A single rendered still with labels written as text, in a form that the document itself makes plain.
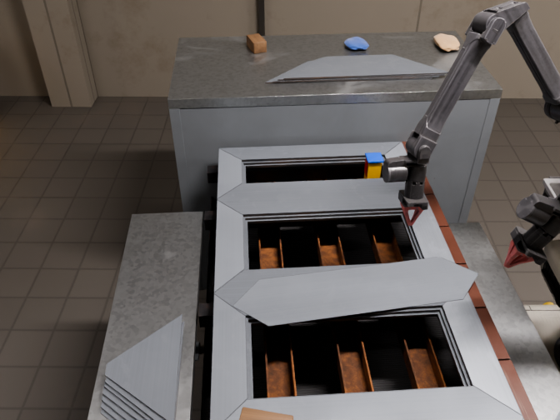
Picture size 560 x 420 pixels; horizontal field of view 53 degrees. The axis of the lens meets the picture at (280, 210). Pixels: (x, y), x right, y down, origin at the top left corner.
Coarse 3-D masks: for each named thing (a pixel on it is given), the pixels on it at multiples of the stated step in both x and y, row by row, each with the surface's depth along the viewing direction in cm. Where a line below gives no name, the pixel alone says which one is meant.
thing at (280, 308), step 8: (264, 280) 168; (272, 280) 168; (280, 280) 168; (264, 288) 165; (272, 288) 165; (280, 288) 165; (288, 288) 165; (264, 296) 163; (272, 296) 163; (280, 296) 163; (288, 296) 163; (272, 304) 160; (280, 304) 160; (288, 304) 160; (272, 312) 158; (280, 312) 158; (288, 312) 158; (272, 320) 156; (280, 320) 156; (288, 320) 156; (296, 320) 156
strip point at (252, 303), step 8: (256, 288) 165; (248, 296) 163; (256, 296) 163; (240, 304) 160; (248, 304) 160; (256, 304) 160; (264, 304) 160; (248, 312) 158; (256, 312) 158; (264, 312) 158; (264, 320) 156
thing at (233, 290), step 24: (264, 216) 193; (288, 216) 193; (312, 216) 193; (336, 216) 194; (360, 216) 194; (384, 216) 195; (360, 264) 173; (240, 288) 165; (384, 312) 160; (408, 312) 160; (432, 312) 161; (456, 360) 148
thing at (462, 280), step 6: (444, 264) 173; (450, 264) 173; (456, 264) 173; (450, 270) 171; (456, 270) 171; (462, 270) 171; (450, 276) 169; (456, 276) 169; (462, 276) 169; (468, 276) 169; (456, 282) 167; (462, 282) 167; (468, 282) 167; (462, 288) 165; (468, 288) 165; (462, 294) 163
